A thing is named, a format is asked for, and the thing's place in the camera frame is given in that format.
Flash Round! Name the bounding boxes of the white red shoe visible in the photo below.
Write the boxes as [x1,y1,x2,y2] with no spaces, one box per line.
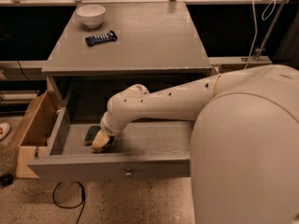
[0,122,11,141]

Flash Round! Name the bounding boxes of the silver drawer knob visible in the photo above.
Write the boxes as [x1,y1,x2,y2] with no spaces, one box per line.
[125,168,133,178]

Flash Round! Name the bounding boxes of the grey wooden cabinet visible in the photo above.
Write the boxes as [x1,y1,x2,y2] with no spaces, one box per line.
[42,2,214,121]

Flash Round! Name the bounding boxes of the white cable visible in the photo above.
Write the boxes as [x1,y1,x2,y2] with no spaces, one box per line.
[242,0,277,71]

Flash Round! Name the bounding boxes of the grey open top drawer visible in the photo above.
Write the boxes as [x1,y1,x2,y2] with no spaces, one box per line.
[28,106,193,182]

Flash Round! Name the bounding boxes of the grey metal shelf rail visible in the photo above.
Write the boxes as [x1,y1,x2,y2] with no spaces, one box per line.
[209,56,272,72]

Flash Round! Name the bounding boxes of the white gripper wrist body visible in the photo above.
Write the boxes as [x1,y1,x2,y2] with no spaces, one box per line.
[100,112,128,136]

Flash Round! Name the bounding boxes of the white ceramic bowl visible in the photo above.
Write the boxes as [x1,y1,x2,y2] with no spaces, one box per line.
[76,5,106,28]

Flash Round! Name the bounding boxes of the light wooden drawer box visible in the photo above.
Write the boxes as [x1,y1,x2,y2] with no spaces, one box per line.
[6,91,64,179]

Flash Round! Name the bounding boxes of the black cable on floor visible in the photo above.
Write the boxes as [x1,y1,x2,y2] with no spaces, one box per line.
[51,180,87,224]

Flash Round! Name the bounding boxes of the green yellow sponge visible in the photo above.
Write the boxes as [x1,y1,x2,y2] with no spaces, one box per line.
[84,125,100,146]

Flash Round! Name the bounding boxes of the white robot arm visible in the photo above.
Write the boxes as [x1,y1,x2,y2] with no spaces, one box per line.
[92,64,299,224]

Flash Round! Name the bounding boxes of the metal diagonal rod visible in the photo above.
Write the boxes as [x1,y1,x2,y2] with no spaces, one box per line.
[248,0,290,63]

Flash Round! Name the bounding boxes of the black round object on floor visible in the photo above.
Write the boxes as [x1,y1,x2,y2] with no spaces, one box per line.
[0,173,14,187]

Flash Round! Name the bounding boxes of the dark blue remote control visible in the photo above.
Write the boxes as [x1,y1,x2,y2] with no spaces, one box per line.
[85,30,118,47]

